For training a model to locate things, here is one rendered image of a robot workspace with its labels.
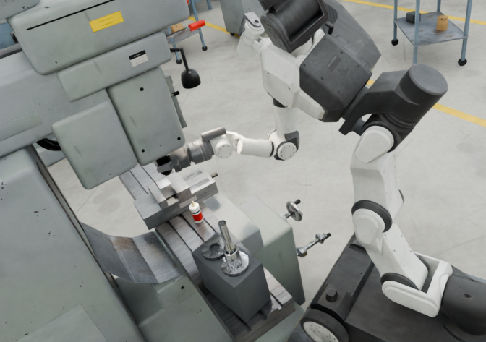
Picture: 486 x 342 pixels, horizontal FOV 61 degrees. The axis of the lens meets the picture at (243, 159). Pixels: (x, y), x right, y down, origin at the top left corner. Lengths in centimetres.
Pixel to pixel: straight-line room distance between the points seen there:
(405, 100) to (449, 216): 188
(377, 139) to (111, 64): 79
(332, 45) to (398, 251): 80
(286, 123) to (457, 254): 154
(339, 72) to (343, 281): 96
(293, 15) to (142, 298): 130
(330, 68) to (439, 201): 200
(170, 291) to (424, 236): 170
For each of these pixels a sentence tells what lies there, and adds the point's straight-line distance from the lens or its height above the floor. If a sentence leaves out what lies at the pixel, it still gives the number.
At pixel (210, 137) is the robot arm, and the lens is 155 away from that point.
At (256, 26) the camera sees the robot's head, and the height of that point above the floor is 167.
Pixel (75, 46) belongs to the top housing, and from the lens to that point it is 123.
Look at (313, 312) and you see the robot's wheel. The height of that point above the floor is 59.
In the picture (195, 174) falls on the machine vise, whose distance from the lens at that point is 191.
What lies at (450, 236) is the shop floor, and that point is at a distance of 287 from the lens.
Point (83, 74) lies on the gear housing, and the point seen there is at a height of 170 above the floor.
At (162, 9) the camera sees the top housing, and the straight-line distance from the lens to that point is 128.
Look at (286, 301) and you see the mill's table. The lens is 144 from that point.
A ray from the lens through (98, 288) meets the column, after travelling 149.
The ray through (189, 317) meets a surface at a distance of 191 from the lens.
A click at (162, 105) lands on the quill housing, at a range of 138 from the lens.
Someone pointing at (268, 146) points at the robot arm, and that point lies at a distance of 164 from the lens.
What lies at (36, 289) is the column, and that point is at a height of 119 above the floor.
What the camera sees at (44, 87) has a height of 170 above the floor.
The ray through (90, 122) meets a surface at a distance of 130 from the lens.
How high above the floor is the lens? 209
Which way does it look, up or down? 36 degrees down
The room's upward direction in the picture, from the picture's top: 14 degrees counter-clockwise
